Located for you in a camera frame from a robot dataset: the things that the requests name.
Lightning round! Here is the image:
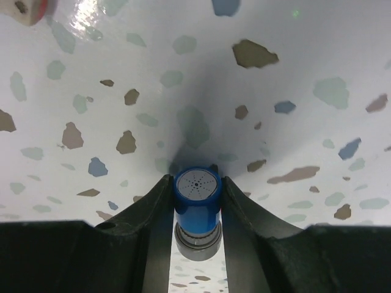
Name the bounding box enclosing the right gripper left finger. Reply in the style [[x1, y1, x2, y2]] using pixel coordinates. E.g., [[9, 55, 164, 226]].
[[1, 175, 174, 292]]

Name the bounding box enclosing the beige eraser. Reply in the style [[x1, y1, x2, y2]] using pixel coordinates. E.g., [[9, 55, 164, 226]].
[[1, 0, 58, 26]]

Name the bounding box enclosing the blue grey correction bottle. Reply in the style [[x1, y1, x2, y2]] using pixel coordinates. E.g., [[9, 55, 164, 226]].
[[174, 167, 222, 262]]

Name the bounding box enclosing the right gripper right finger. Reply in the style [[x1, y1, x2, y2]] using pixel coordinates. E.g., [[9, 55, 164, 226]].
[[221, 177, 390, 292]]

